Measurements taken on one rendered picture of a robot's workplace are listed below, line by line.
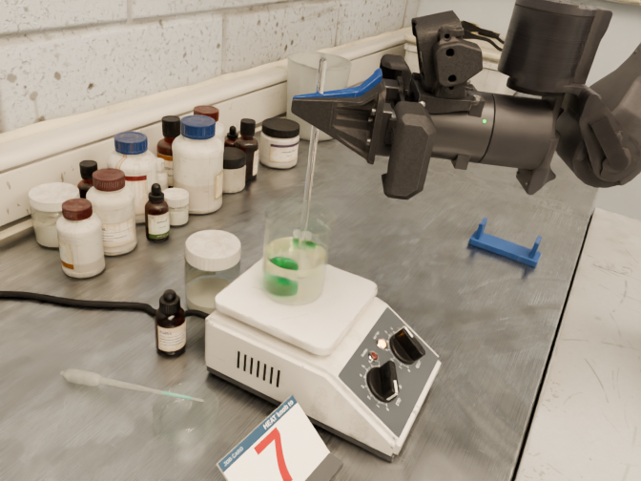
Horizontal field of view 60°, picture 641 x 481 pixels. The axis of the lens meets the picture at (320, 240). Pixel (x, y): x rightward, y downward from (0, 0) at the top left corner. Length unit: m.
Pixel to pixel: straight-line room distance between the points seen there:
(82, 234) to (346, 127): 0.34
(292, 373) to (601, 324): 0.43
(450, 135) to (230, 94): 0.66
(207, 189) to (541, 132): 0.49
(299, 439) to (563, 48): 0.36
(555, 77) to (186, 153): 0.50
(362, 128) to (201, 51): 0.62
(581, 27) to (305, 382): 0.35
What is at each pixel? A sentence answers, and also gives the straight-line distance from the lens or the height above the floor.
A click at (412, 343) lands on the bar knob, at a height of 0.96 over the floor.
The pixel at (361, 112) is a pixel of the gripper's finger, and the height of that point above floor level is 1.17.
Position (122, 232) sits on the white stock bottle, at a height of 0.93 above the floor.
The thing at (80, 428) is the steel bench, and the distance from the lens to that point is 0.53.
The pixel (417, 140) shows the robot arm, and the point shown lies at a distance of 0.37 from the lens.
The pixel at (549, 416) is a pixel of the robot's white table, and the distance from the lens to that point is 0.61.
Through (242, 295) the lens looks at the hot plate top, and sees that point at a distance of 0.52.
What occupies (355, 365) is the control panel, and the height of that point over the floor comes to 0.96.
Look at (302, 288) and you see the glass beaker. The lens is 0.49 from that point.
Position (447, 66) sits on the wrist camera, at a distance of 0.41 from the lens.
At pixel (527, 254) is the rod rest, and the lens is 0.85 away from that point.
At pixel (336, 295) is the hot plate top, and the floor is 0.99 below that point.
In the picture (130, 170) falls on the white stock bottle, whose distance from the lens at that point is 0.76.
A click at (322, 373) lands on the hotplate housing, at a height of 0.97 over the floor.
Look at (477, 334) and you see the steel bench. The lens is 0.68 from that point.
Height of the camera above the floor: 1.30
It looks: 30 degrees down
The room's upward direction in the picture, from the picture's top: 8 degrees clockwise
